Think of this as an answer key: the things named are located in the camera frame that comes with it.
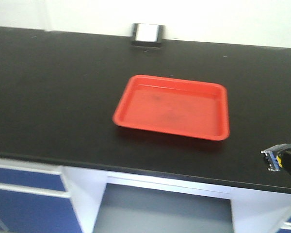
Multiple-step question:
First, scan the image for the yellow mushroom push button switch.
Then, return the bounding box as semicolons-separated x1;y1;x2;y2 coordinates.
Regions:
260;143;291;172

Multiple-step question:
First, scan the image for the red plastic tray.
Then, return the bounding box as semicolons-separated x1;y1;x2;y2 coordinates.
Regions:
113;75;230;141

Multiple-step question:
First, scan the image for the black white power outlet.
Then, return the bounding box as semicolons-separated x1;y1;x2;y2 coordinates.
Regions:
130;23;165;48

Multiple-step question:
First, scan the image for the blue white lab cabinet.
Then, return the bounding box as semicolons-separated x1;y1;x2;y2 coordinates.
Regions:
0;158;291;233

